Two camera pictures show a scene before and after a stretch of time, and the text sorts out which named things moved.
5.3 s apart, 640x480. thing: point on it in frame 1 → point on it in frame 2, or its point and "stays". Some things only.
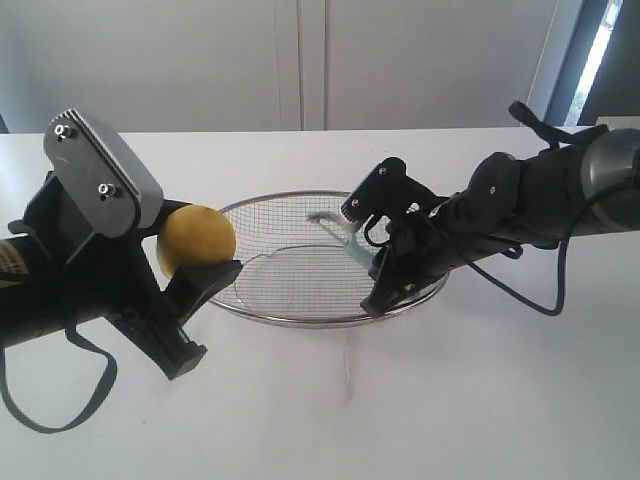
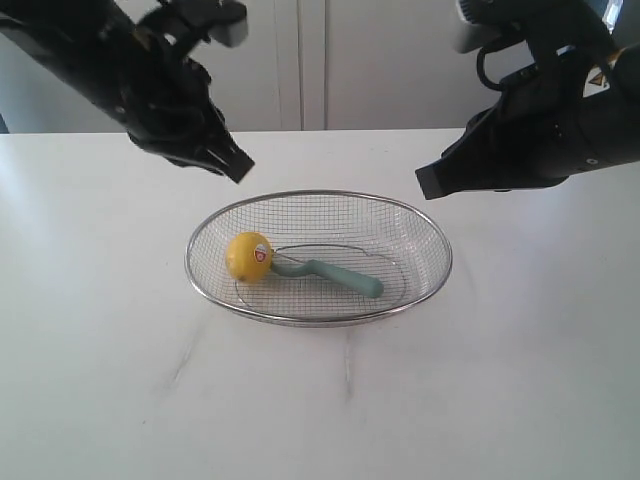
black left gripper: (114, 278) → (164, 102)
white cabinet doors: (273, 65) stays
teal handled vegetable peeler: (348, 233) → (362, 286)
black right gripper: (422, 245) → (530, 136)
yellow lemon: (194, 234) → (249, 256)
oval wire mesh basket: (303, 262) stays
